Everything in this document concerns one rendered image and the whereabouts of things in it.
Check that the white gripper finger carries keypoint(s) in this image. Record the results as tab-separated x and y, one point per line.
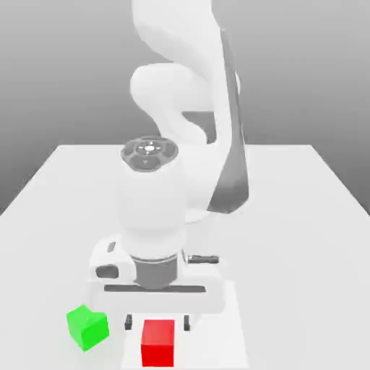
128	322
187	323

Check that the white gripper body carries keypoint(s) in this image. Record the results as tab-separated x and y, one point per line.
214	297

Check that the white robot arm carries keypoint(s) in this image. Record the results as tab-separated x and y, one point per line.
150	202

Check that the small red cube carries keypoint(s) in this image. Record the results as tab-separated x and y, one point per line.
157	345

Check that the small green cube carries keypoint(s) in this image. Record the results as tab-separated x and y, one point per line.
86	328

